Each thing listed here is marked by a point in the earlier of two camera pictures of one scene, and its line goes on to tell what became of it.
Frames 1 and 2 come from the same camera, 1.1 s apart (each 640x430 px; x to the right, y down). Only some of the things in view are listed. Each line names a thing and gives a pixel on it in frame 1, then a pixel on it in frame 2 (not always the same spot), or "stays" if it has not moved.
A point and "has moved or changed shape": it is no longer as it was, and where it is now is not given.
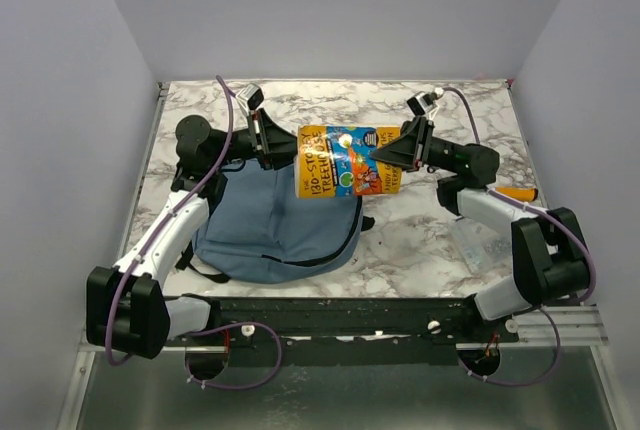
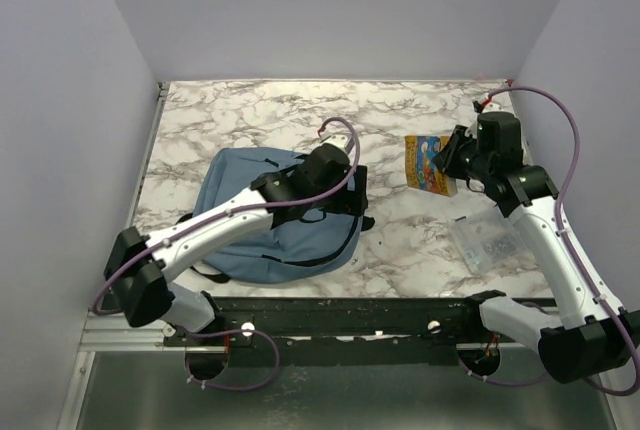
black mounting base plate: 347,330 stays
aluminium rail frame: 557,378 stays
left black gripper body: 258,137 → 345,200
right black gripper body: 424,145 → 462,159
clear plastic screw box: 483,249 stays
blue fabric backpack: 255,229 stays
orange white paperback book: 336,161 has moved or changed shape
